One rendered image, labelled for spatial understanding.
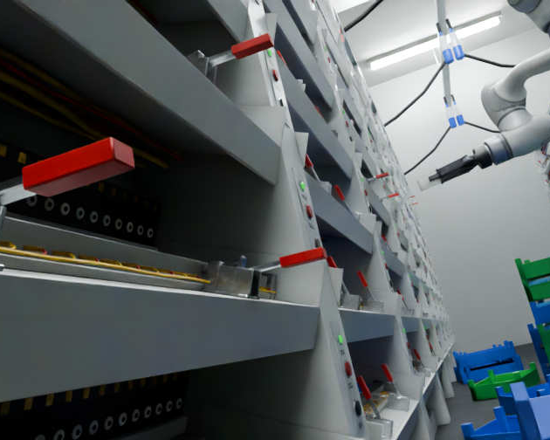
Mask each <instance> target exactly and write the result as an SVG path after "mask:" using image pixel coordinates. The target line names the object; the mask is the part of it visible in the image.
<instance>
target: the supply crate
mask: <svg viewBox="0 0 550 440"><path fill-rule="evenodd" d="M514 261H515V263H516V266H517V269H518V271H519V275H520V278H521V280H525V279H528V280H534V279H538V278H544V277H548V276H550V257H549V258H542V259H539V260H536V261H533V262H531V261H530V259H528V260H524V262H525V263H524V264H523V263H522V260H521V258H516V259H514Z"/></svg>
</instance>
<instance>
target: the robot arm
mask: <svg viewBox="0 0 550 440"><path fill-rule="evenodd" d="M506 1H507V2H508V4H509V5H510V6H511V7H512V8H514V9H515V10H516V11H518V12H521V13H525V14H526V15H527V16H528V17H529V18H530V19H531V20H532V21H533V22H534V23H535V24H536V26H537V27H538V28H539V29H540V30H541V31H543V32H544V33H546V34H548V36H549V38H550V0H506ZM548 71H550V49H548V50H545V51H543V52H541V53H539V54H537V55H535V56H533V57H530V58H528V59H526V60H524V61H522V62H521V63H519V64H518V65H516V66H515V67H514V68H513V69H512V70H511V71H510V72H509V74H508V75H507V76H506V78H505V79H492V80H490V81H489V82H487V83H486V84H485V85H484V86H483V88H482V90H481V102H482V105H483V107H484V109H485V111H486V113H487V115H488V116H489V118H490V119H491V121H492V122H493V124H494V125H495V126H496V127H497V128H498V130H499V132H500V134H497V135H495V136H493V137H492V138H490V139H488V140H485V141H484V145H479V146H477V147H475V148H474V149H473V150H472V153H473V155H470V156H468V155H465V156H463V157H461V158H460V159H458V160H456V161H453V162H451V163H449V164H447V165H445V166H443V167H441V168H439V169H436V172H435V173H433V174H430V175H427V176H425V177H424V178H422V179H419V180H417V184H418V186H419V188H420V190H421V191H424V190H426V189H428V188H430V187H433V186H435V185H437V184H439V183H441V184H443V183H444V182H447V181H449V180H451V179H453V178H456V177H458V176H460V175H463V174H466V173H469V172H471V170H472V169H474V168H475V167H476V166H477V165H478V166H479V167H480V168H481V169H485V168H488V167H490V166H492V164H494V165H496V166H498V165H499V164H501V163H503V162H507V161H510V160H511V159H513V158H515V157H519V156H523V155H528V154H530V153H532V152H534V151H536V150H538V149H540V148H542V147H544V146H545V145H546V144H548V143H549V142H550V115H549V114H544V113H538V114H535V115H531V114H530V113H529V112H528V111H527V110H526V95H527V90H526V88H525V87H524V85H525V83H526V81H527V80H528V79H529V78H531V77H533V76H535V75H538V74H541V73H543V72H548Z"/></svg>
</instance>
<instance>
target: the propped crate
mask: <svg viewBox="0 0 550 440"><path fill-rule="evenodd" d="M509 386H510V390H511V393H512V398H513V400H514V403H515V406H516V407H515V409H516V413H517V417H518V421H519V428H520V433H521V436H522V440H550V395H545V396H541V397H535V398H531V399H530V397H529V394H528V392H527V389H526V385H525V383H524V382H516V383H512V384H510V385H509Z"/></svg>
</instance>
